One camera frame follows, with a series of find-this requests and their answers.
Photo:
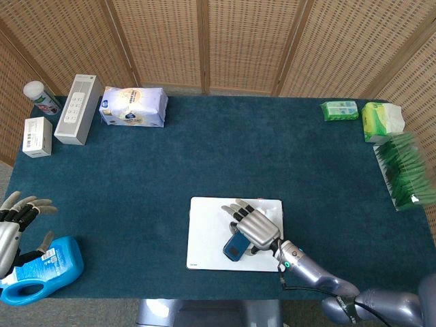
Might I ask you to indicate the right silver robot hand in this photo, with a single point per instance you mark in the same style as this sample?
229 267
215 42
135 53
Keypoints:
259 230

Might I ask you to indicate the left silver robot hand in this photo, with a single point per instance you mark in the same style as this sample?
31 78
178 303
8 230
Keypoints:
7 242

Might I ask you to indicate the blue board eraser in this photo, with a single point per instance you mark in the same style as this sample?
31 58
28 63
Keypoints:
235 248

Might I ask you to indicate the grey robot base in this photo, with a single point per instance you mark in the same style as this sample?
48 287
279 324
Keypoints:
207 313

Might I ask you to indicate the white whiteboard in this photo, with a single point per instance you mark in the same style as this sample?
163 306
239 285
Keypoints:
207 238

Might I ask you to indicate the blue detergent bottle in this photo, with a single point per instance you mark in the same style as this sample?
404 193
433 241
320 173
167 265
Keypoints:
51 269

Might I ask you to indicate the blue carpet table mat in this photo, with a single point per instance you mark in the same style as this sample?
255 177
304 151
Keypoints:
204 153

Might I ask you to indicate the small white cardboard box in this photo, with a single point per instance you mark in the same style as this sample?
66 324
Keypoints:
36 136

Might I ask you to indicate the green wet wipes pack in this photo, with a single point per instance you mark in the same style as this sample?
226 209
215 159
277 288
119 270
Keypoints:
340 110

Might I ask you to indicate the canister with white lid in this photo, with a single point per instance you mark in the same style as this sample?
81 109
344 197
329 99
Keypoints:
42 98

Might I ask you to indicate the long white power strip box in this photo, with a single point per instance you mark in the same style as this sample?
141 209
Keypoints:
76 109

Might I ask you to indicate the clear box of green packets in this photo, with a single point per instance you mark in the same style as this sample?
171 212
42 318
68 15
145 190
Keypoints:
405 170

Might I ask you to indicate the yellow-green facial tissue pack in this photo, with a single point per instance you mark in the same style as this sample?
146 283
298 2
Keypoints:
378 122

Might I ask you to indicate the white purple tissue pack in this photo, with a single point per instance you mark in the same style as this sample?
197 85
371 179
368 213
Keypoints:
133 107

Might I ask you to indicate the woven wooden folding screen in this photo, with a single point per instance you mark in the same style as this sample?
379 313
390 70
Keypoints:
238 41

